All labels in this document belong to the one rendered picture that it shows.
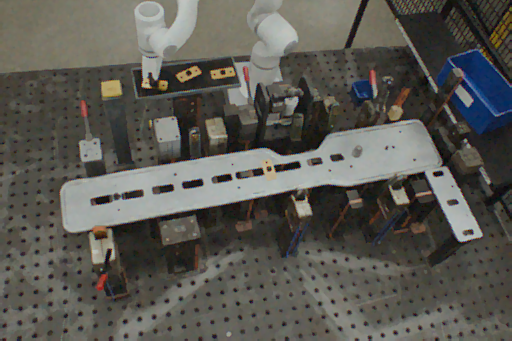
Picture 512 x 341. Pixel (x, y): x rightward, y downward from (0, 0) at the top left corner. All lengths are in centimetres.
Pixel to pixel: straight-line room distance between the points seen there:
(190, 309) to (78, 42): 220
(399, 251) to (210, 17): 225
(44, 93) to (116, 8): 150
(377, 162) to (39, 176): 133
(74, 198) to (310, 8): 263
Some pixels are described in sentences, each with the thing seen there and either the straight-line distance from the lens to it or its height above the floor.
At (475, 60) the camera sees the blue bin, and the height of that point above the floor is 111.
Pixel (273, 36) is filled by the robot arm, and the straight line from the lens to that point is 192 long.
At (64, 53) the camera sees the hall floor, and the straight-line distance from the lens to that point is 355.
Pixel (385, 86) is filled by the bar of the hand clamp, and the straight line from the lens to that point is 191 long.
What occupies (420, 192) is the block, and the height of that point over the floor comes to 98.
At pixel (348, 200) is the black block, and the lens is 183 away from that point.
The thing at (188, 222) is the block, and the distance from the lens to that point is 166.
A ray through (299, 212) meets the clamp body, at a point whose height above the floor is 104.
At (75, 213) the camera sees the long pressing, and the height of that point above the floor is 100.
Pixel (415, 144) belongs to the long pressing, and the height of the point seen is 100.
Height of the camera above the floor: 254
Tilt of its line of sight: 56 degrees down
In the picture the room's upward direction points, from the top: 11 degrees clockwise
